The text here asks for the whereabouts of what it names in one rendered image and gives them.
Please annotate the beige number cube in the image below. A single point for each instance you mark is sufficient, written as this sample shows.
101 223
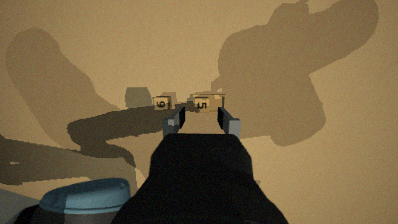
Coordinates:
162 103
201 104

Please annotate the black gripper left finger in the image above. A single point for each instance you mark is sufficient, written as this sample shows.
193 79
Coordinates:
173 123

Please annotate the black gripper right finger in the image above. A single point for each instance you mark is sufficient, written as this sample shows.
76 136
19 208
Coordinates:
229 124

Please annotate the tan shallow rectangular tray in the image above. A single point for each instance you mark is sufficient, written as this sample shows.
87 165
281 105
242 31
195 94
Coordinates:
215 101

